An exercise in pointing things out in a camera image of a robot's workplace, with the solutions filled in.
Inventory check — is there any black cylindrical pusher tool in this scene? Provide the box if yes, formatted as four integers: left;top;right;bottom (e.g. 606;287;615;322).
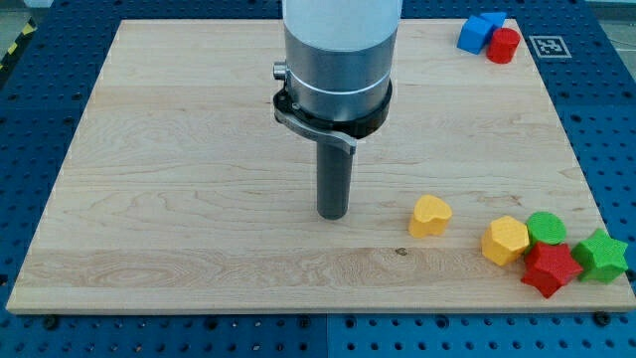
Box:
317;144;354;220

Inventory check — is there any yellow heart block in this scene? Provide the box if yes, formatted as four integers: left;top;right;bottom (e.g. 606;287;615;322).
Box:
407;195;453;239

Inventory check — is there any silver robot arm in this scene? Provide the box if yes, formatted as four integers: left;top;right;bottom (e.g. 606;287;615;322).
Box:
272;0;402;220

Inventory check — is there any yellow hexagon block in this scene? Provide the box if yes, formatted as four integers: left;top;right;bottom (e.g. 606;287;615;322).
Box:
481;216;530;267

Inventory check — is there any wooden board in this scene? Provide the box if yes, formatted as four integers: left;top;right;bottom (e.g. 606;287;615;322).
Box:
7;20;635;314

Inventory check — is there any blue cube block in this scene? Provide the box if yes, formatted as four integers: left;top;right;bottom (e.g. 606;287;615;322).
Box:
456;16;495;55

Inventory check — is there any red cylinder block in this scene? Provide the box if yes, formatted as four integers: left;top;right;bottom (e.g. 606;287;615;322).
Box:
486;28;521;65

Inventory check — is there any blue triangle block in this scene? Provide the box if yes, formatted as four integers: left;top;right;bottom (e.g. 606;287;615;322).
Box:
480;12;508;28

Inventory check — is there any green cylinder block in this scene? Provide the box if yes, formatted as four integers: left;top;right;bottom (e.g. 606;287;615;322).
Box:
526;211;567;249

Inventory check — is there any red star block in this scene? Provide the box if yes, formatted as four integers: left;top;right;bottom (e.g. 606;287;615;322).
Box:
521;242;583;298

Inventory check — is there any fiducial marker tag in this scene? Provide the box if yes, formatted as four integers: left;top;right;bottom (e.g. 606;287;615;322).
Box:
529;35;571;59

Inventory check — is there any green star block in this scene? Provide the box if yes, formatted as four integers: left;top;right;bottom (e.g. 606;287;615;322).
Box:
571;229;628;283

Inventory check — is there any yellow black hazard tape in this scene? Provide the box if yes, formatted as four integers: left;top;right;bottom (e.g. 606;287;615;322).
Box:
1;17;38;75

